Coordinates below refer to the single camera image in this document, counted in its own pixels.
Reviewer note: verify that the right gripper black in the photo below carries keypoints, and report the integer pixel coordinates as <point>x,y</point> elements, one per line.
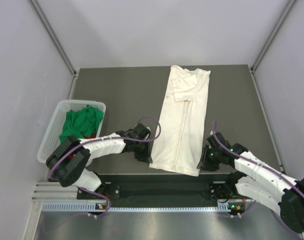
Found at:
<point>201,164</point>

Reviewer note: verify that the white plastic laundry basket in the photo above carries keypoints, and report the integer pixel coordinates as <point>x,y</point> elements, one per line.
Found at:
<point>51,139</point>

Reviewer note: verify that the white t shirt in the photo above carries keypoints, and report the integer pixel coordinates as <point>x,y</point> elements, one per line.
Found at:
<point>178,148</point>

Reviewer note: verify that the grey slotted cable duct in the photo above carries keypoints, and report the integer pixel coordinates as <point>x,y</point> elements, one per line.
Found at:
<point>95,207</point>

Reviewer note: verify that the green t shirt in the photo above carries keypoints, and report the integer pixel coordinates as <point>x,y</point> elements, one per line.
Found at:
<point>81,123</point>

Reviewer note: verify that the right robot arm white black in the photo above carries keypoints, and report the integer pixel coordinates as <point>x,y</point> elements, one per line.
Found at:
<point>254,179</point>

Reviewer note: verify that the aluminium frame post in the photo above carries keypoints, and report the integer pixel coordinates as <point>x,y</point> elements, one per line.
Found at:
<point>52,35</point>
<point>285,13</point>

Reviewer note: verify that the left aluminium frame post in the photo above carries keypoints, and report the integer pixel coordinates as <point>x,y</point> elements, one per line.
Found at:
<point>52,35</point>

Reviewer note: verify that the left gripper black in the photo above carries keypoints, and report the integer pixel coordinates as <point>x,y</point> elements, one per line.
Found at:
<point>146,156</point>

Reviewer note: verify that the red t shirt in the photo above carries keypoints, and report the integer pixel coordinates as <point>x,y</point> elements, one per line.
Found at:
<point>92,136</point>

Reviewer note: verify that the right aluminium frame post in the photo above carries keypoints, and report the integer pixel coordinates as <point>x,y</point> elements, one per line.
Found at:
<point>285,13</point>

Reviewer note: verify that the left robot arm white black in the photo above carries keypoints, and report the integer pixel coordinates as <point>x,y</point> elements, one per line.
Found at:
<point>67,164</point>

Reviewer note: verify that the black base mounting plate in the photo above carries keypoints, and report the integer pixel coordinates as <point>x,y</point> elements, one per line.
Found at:
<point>164,190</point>

